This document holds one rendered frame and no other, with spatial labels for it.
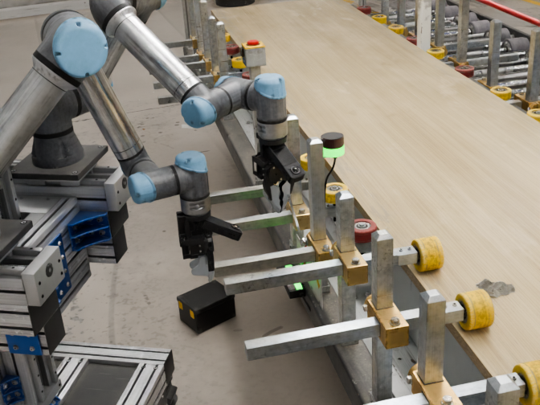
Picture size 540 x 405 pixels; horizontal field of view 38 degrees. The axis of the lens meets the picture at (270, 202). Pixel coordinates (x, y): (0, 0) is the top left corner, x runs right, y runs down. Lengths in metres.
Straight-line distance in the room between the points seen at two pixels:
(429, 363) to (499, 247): 0.67
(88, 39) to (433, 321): 0.90
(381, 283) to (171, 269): 2.24
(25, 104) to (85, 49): 0.17
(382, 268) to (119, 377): 1.41
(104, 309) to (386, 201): 1.69
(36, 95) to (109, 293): 2.05
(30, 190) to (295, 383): 1.24
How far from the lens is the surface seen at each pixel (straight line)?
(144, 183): 1.87
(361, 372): 1.92
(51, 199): 2.35
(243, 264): 2.05
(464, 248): 2.02
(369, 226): 2.11
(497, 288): 1.85
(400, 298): 2.19
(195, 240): 1.97
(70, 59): 1.69
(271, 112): 1.90
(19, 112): 1.73
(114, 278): 3.77
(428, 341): 1.41
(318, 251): 2.06
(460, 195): 2.29
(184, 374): 3.10
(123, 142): 1.95
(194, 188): 1.91
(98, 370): 2.85
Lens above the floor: 1.90
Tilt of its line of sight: 26 degrees down
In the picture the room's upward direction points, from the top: 4 degrees counter-clockwise
